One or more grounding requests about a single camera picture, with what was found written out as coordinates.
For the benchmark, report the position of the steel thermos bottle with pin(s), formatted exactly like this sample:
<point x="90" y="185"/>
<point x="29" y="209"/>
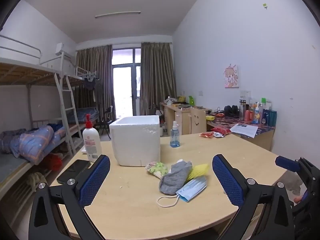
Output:
<point x="242" y="109"/>

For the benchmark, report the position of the left brown curtain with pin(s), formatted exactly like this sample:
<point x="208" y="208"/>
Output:
<point x="96" y="91"/>

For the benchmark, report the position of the blue plaid quilt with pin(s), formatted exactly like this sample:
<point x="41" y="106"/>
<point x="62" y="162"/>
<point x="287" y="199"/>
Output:
<point x="33" y="145"/>

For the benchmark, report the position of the red snack packet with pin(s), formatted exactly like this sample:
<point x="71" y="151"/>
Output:
<point x="207" y="134"/>

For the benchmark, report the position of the light wooden desk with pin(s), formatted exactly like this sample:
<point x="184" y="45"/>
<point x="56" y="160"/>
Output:
<point x="181" y="115"/>

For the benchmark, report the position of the large red snack pack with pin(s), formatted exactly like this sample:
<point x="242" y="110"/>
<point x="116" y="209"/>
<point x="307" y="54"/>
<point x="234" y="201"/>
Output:
<point x="222" y="130"/>

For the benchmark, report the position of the blue spray bottle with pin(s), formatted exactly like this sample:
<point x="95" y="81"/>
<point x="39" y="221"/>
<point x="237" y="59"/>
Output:
<point x="174" y="135"/>

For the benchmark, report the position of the white lotion pump bottle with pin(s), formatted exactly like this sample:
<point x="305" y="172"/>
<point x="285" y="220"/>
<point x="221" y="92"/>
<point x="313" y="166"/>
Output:
<point x="92" y="141"/>

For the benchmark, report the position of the metal bunk bed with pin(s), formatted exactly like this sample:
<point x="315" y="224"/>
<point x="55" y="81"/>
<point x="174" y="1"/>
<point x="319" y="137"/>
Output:
<point x="37" y="92"/>

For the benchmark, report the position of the glass balcony door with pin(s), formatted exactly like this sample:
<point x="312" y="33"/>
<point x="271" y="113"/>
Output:
<point x="126" y="81"/>

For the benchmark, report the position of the blue toiletry box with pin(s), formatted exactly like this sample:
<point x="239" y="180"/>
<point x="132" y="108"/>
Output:
<point x="269" y="118"/>

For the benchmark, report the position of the brown curtain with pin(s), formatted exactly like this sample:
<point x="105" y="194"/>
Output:
<point x="96" y="91"/>
<point x="157" y="74"/>

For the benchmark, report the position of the yellow foam fruit net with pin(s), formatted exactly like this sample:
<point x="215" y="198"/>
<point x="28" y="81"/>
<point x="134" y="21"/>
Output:
<point x="197" y="171"/>

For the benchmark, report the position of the printed white paper sheet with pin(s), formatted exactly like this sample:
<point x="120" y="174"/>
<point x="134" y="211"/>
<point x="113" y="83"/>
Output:
<point x="245" y="129"/>

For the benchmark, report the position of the black folding chair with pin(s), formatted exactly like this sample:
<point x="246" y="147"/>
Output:
<point x="103" y="125"/>

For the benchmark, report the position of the red orange bottle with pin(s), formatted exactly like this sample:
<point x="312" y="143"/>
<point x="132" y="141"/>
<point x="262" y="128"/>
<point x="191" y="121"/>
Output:
<point x="249" y="115"/>

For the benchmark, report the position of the black smartphone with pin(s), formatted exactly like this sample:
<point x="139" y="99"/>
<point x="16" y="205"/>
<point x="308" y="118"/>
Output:
<point x="73" y="171"/>

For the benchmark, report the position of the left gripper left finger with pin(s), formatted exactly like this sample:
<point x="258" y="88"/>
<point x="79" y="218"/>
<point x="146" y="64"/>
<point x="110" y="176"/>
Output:
<point x="46" y="219"/>

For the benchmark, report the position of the white styrofoam box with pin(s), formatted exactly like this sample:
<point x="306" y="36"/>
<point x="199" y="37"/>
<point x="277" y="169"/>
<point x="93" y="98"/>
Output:
<point x="136" y="140"/>

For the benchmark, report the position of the ceiling tube light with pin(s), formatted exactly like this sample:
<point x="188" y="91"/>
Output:
<point x="118" y="13"/>

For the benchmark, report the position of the wooden smiley chair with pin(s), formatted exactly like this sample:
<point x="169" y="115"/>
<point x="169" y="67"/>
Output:
<point x="198" y="121"/>

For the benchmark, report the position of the blue face mask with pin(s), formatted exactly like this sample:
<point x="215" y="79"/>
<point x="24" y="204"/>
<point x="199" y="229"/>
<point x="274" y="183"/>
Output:
<point x="188" y="192"/>

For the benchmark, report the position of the right brown curtain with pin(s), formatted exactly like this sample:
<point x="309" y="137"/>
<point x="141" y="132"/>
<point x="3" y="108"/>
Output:
<point x="157" y="74"/>

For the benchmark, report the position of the white air conditioner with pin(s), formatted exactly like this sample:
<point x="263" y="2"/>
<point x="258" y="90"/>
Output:
<point x="65" y="50"/>

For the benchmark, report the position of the anime wall picture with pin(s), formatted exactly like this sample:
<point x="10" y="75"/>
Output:
<point x="231" y="76"/>

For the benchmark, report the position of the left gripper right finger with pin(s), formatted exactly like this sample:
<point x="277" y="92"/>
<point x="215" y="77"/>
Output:
<point x="276" y="219"/>

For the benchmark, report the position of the grey sock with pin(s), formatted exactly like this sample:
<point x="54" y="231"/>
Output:
<point x="176" y="178"/>

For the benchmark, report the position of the white snack packet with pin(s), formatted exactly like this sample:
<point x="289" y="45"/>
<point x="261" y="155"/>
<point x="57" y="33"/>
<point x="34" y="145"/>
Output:
<point x="218" y="135"/>

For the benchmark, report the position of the green floral plastic bag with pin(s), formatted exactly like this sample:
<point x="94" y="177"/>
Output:
<point x="157" y="169"/>

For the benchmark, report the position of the black headphones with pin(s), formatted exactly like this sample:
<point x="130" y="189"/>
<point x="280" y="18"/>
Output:
<point x="231" y="111"/>

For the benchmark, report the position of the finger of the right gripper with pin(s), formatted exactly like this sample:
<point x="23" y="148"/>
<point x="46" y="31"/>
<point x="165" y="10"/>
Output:
<point x="287" y="164"/>

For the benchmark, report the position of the yellow object on desk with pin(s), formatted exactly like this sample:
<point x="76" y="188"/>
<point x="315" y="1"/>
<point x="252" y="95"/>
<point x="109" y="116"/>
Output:
<point x="210" y="118"/>

